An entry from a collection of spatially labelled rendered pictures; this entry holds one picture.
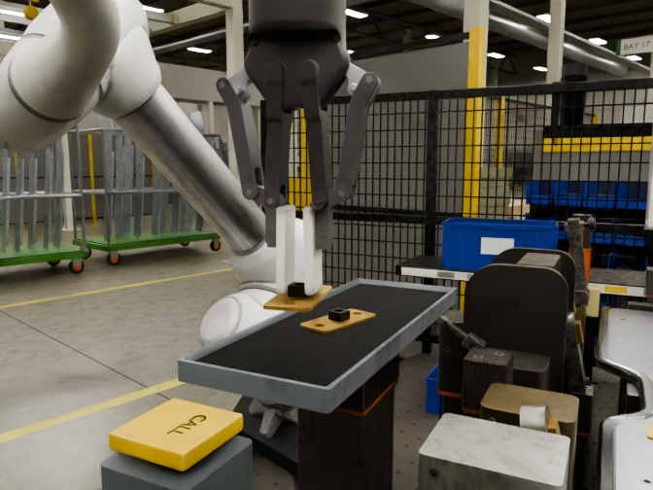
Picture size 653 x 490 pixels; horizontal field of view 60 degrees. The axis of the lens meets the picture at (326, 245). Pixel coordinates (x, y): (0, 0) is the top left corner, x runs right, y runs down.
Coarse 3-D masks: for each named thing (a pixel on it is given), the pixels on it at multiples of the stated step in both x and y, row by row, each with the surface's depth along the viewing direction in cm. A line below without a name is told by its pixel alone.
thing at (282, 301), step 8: (288, 288) 46; (296, 288) 46; (304, 288) 46; (328, 288) 49; (280, 296) 46; (288, 296) 46; (296, 296) 46; (304, 296) 46; (312, 296) 46; (320, 296) 46; (264, 304) 44; (272, 304) 44; (280, 304) 44; (288, 304) 44; (296, 304) 44; (304, 304) 44; (312, 304) 44
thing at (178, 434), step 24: (168, 408) 38; (192, 408) 38; (216, 408) 38; (120, 432) 35; (144, 432) 35; (168, 432) 34; (192, 432) 35; (216, 432) 35; (144, 456) 33; (168, 456) 32; (192, 456) 33
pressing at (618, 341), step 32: (608, 320) 117; (640, 320) 118; (608, 352) 98; (640, 352) 98; (640, 384) 83; (640, 416) 72; (608, 448) 64; (640, 448) 65; (608, 480) 58; (640, 480) 58
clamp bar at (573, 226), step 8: (568, 224) 111; (576, 224) 110; (584, 224) 111; (592, 224) 109; (568, 232) 111; (576, 232) 110; (576, 240) 111; (576, 248) 111; (576, 256) 111; (576, 264) 111; (584, 264) 113; (576, 272) 111; (584, 272) 111; (576, 280) 112; (584, 280) 111; (576, 288) 112; (584, 288) 111
